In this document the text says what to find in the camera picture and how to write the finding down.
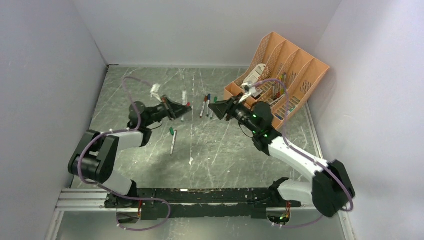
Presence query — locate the pens bundle in organizer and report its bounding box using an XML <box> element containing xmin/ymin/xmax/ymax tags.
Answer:
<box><xmin>270</xmin><ymin>72</ymin><xmax>287</xmax><ymax>104</ymax></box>

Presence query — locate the aluminium frame rail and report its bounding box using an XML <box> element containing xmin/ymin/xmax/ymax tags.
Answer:
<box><xmin>45</xmin><ymin>188</ymin><xmax>108</xmax><ymax>240</ymax></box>

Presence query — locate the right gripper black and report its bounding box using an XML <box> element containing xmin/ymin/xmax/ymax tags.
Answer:
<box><xmin>208</xmin><ymin>93</ymin><xmax>259</xmax><ymax>135</ymax></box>

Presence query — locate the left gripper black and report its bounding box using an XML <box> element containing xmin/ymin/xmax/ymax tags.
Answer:
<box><xmin>144</xmin><ymin>95</ymin><xmax>193</xmax><ymax>128</ymax></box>

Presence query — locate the white pen red tip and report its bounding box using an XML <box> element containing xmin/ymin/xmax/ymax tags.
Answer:
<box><xmin>170</xmin><ymin>130</ymin><xmax>178</xmax><ymax>156</ymax></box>

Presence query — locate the green pen cap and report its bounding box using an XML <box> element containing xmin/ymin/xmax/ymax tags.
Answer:
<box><xmin>169</xmin><ymin>127</ymin><xmax>175</xmax><ymax>136</ymax></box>

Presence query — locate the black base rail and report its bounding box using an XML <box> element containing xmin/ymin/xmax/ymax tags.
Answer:
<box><xmin>104</xmin><ymin>187</ymin><xmax>302</xmax><ymax>221</ymax></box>

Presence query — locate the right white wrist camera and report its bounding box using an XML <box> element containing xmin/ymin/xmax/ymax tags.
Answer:
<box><xmin>239</xmin><ymin>82</ymin><xmax>257</xmax><ymax>103</ymax></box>

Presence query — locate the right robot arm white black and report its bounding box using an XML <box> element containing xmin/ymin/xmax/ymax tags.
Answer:
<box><xmin>208</xmin><ymin>94</ymin><xmax>356</xmax><ymax>218</ymax></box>

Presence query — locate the white pen grey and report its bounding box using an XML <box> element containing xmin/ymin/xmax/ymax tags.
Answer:
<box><xmin>182</xmin><ymin>90</ymin><xmax>188</xmax><ymax>106</ymax></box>

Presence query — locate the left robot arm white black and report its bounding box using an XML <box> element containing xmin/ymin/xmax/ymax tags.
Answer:
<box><xmin>68</xmin><ymin>95</ymin><xmax>192</xmax><ymax>208</ymax></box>

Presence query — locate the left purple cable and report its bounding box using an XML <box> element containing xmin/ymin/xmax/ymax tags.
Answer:
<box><xmin>77</xmin><ymin>76</ymin><xmax>171</xmax><ymax>232</ymax></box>

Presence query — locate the orange plastic file organizer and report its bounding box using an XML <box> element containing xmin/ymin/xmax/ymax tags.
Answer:
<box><xmin>223</xmin><ymin>32</ymin><xmax>330</xmax><ymax>129</ymax></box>

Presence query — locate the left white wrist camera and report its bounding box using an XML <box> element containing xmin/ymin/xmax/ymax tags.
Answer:
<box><xmin>150</xmin><ymin>83</ymin><xmax>162</xmax><ymax>102</ymax></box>

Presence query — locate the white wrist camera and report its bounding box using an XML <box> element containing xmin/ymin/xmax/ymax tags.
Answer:
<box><xmin>150</xmin><ymin>83</ymin><xmax>162</xmax><ymax>102</ymax></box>
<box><xmin>239</xmin><ymin>82</ymin><xmax>257</xmax><ymax>103</ymax></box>

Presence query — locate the white pen brown end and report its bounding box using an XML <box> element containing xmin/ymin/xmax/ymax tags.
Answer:
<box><xmin>199</xmin><ymin>95</ymin><xmax>208</xmax><ymax>119</ymax></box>

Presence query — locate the white pen blue cap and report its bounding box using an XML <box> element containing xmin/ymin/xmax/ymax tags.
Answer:
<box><xmin>206</xmin><ymin>93</ymin><xmax>211</xmax><ymax>117</ymax></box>

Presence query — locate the white pen green end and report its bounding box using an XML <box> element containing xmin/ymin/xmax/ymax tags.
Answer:
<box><xmin>209</xmin><ymin>96</ymin><xmax>218</xmax><ymax>120</ymax></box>

